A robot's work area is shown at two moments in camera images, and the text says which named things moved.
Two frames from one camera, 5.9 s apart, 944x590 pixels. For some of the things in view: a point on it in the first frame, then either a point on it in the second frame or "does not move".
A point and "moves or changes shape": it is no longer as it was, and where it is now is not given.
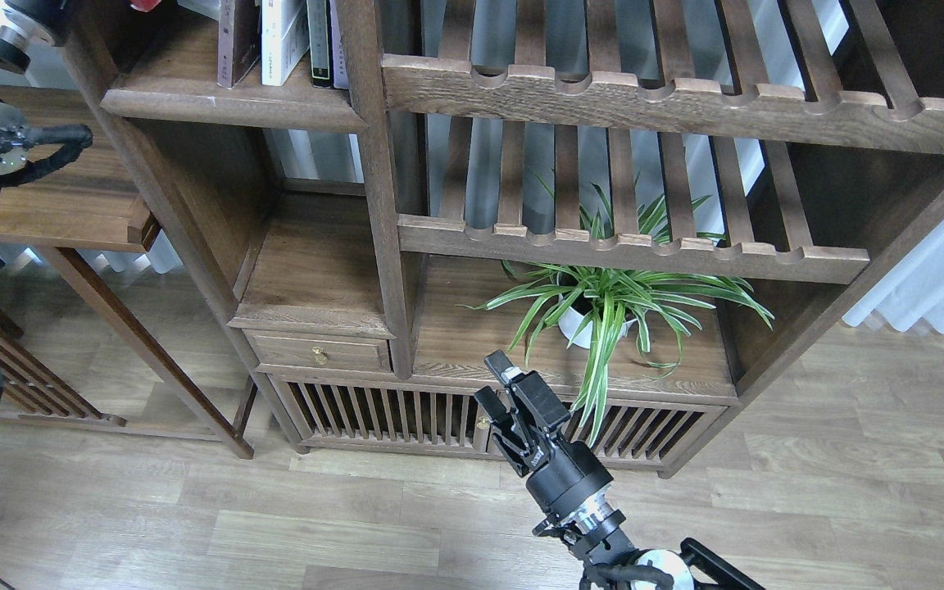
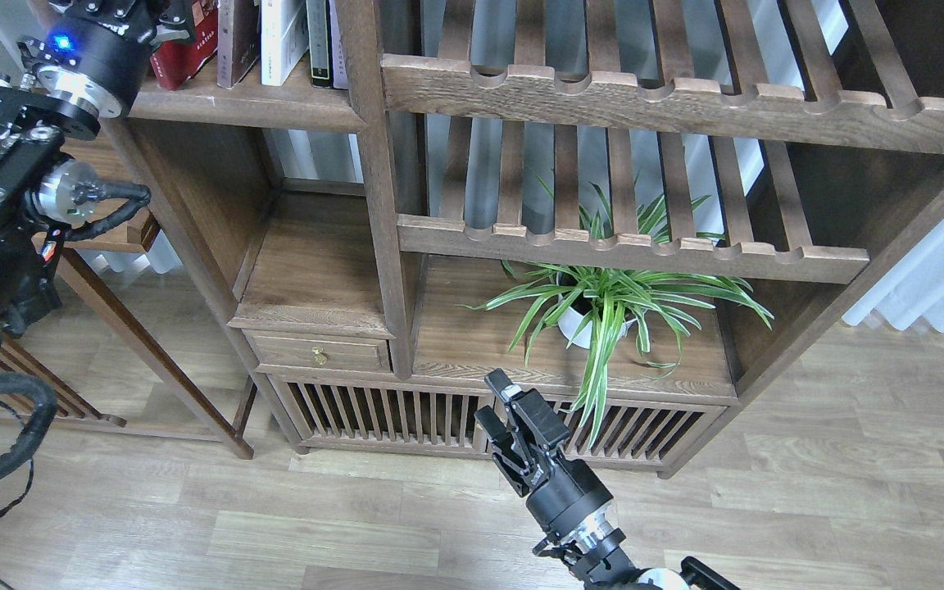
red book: x=145 y=6 moves or changes shape
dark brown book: x=239 y=40 does not move
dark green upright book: x=318 y=31 does not move
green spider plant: x=591 y=301 does not move
